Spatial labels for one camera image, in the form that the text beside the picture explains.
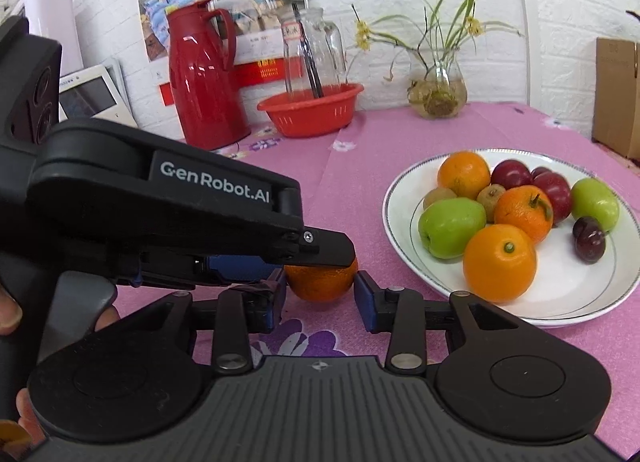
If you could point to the white paper roll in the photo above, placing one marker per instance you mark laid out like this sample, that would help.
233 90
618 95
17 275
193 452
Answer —
50 16

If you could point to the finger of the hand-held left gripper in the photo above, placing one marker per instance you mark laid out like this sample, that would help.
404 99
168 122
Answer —
325 249

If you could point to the tangerine with green leaf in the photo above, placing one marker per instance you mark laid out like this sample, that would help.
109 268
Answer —
520 217

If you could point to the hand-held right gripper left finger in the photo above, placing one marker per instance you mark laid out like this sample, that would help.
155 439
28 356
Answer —
274 309

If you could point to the dark purple plum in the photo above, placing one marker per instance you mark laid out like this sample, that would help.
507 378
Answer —
589 242

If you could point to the person's left hand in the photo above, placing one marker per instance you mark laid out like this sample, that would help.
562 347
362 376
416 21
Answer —
7 314

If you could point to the green apple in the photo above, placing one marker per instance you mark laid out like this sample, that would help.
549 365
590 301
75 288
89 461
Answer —
450 229
595 202

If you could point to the bumpy tangerine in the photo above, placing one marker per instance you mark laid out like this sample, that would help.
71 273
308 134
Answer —
320 284

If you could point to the red plastic basin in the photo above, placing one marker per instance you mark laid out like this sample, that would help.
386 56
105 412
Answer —
310 116

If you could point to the glass vase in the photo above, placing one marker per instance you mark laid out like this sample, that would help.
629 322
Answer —
437 96

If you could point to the pink floral tablecloth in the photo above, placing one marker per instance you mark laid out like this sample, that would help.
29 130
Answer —
350 181

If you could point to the black stirring stick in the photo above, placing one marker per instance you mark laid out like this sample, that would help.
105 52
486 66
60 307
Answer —
309 57

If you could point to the yellow flowered green plant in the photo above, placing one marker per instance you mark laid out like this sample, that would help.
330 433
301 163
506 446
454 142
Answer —
364 36

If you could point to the red thermos jug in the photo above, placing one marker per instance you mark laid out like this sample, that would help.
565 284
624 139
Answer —
200 91

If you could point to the brown kiwi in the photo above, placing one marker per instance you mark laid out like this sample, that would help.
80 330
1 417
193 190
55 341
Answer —
490 199
439 197

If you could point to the glass pitcher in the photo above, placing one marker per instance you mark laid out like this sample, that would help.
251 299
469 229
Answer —
330 56

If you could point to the red banner bedding wall poster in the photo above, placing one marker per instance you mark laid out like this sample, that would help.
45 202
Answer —
160 16

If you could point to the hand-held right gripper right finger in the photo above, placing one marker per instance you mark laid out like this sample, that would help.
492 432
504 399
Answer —
365 302

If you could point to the small dark plum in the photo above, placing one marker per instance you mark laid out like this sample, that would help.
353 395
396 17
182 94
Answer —
541 171

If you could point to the cardboard box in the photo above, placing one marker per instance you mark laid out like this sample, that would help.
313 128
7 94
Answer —
617 91

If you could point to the white appliance with screen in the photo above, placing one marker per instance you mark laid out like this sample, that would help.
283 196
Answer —
95 91

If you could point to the large smooth orange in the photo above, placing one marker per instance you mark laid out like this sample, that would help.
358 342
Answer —
464 174

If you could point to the smooth orange green stem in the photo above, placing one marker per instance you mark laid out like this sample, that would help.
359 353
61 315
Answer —
497 267

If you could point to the white plate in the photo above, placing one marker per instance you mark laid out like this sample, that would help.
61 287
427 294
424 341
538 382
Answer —
565 287

